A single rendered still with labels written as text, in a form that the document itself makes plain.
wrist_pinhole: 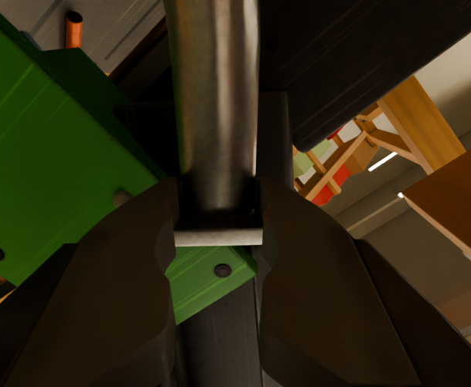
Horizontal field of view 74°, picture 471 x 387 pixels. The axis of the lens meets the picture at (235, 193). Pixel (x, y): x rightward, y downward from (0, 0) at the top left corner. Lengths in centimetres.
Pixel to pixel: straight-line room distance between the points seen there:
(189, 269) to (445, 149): 88
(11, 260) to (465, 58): 996
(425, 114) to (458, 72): 899
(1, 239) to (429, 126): 92
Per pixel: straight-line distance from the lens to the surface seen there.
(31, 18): 56
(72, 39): 60
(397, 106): 94
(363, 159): 419
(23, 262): 21
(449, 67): 987
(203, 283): 19
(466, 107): 1006
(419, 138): 96
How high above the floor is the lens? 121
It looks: 6 degrees up
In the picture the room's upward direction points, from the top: 141 degrees clockwise
